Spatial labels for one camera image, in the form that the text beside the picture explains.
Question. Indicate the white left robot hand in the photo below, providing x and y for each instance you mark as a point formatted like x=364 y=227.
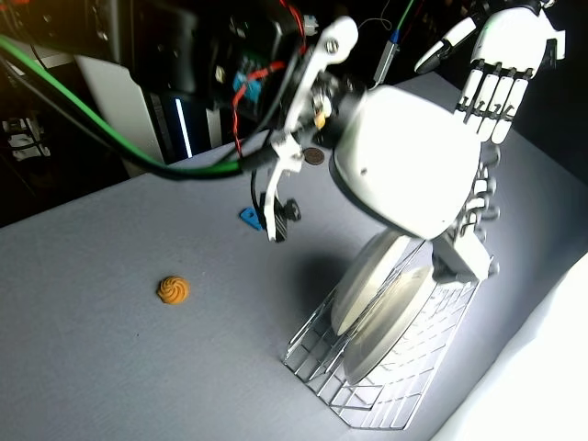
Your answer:
x=514 y=41

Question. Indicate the white plate with large smudge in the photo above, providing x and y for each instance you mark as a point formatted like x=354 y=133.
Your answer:
x=363 y=280

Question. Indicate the white plate with small smudge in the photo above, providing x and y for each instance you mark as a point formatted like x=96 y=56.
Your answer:
x=390 y=331

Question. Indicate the grey power adapter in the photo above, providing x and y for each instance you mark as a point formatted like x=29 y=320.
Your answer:
x=387 y=59

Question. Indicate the brown round disc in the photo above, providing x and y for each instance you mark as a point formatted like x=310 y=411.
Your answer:
x=313 y=156

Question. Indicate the blue block with two holes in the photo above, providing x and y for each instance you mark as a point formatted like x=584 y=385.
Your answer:
x=250 y=216

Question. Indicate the orange swirl cookie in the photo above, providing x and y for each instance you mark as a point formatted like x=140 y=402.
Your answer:
x=173 y=290

